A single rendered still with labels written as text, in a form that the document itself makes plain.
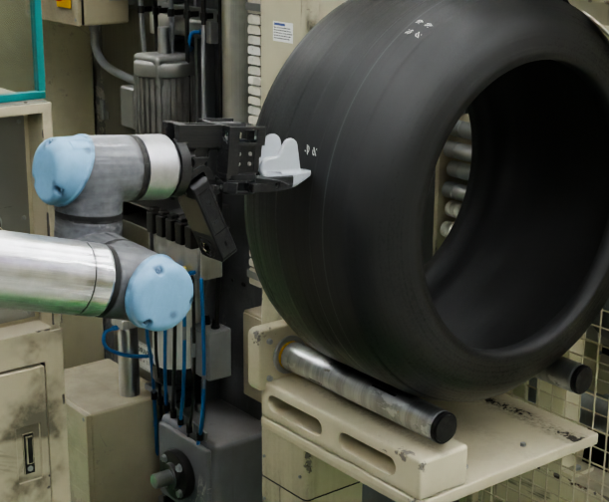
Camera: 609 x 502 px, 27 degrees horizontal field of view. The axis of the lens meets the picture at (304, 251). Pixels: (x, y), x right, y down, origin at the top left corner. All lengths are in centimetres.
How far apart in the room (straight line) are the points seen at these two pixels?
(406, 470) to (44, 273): 67
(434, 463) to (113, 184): 60
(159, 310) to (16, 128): 81
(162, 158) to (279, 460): 84
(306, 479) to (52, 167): 90
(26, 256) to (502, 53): 69
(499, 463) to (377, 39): 63
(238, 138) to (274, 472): 83
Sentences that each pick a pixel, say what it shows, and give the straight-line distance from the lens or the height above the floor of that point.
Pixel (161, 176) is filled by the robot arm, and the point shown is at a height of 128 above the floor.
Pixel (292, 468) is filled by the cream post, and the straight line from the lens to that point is 210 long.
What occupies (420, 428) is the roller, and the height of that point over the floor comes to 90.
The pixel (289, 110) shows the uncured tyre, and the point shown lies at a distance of 163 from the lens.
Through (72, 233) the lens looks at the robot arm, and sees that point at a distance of 138.
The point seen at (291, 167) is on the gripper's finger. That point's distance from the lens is 153.
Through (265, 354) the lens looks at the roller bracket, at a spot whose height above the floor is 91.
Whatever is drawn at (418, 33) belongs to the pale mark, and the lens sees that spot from 158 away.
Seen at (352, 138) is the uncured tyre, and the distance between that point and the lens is 153.
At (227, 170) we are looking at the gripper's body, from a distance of 146.
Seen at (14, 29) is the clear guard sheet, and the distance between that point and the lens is 198.
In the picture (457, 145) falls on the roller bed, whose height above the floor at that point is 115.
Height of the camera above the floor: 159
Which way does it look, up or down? 16 degrees down
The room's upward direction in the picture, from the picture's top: straight up
